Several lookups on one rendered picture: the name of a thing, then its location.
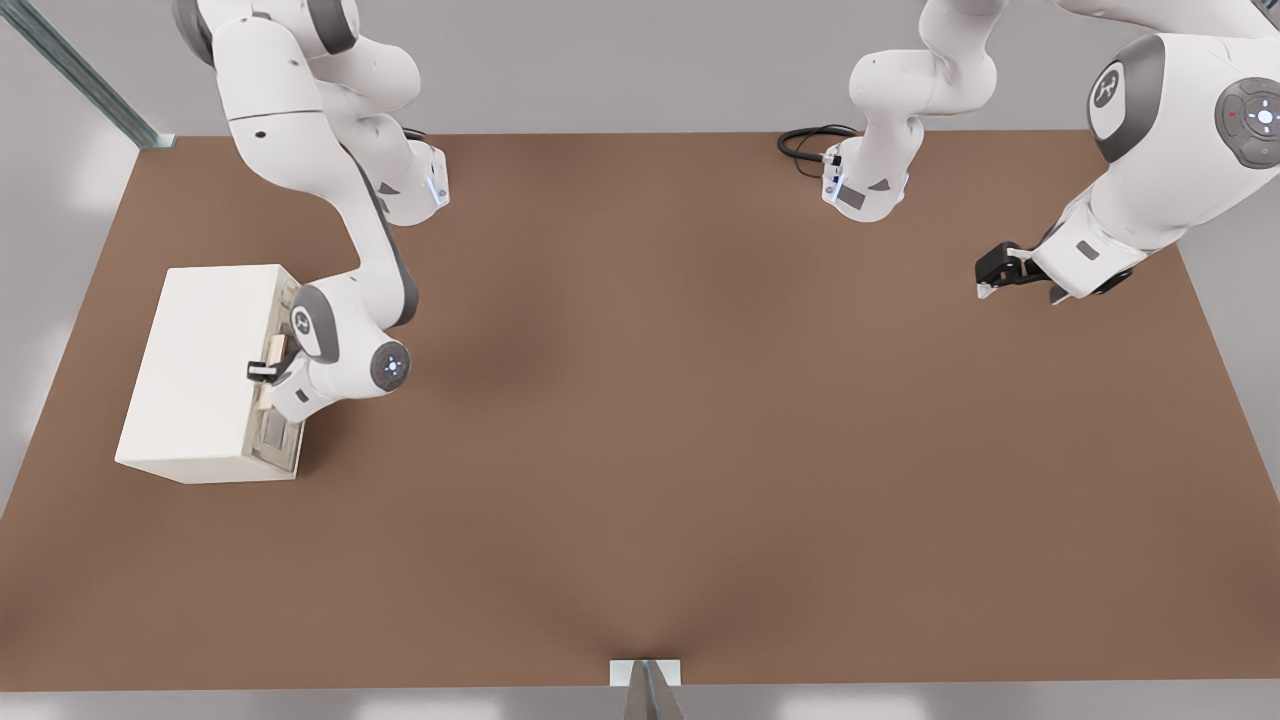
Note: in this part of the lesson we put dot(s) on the silver frame post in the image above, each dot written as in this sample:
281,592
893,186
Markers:
648,690
80,70

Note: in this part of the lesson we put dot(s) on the white oven box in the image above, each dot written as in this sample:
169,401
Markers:
195,370

